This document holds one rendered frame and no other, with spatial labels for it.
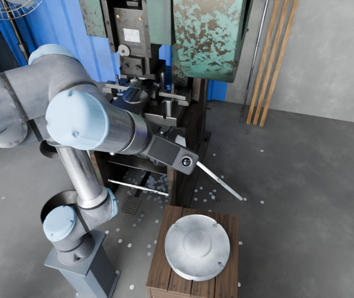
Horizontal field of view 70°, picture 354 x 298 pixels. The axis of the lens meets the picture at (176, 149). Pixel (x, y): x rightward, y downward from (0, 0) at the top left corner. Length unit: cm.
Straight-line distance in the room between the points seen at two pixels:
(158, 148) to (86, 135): 18
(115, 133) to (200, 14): 47
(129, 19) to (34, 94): 84
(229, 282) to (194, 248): 19
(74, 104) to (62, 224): 70
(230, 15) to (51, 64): 48
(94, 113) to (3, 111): 13
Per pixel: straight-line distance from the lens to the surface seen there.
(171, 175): 136
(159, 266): 122
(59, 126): 36
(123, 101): 130
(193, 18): 77
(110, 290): 156
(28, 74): 43
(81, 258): 116
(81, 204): 101
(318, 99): 271
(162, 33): 112
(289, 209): 191
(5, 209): 210
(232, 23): 76
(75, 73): 42
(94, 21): 124
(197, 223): 126
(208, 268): 118
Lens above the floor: 149
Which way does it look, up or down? 44 degrees down
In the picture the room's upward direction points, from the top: straight up
